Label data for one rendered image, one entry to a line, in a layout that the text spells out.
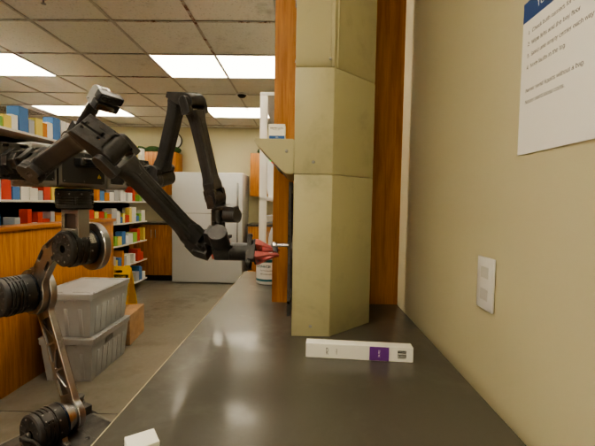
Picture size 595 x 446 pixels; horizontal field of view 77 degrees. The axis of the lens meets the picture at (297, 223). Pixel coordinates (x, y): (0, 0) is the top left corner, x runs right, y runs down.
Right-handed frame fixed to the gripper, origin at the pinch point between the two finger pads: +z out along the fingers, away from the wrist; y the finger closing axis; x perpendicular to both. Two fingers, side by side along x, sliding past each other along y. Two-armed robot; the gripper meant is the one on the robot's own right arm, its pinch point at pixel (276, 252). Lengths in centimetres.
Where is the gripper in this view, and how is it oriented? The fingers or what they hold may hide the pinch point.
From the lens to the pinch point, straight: 117.9
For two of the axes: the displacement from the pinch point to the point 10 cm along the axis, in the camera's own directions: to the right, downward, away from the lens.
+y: 0.3, -8.8, 4.7
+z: 10.0, 0.2, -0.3
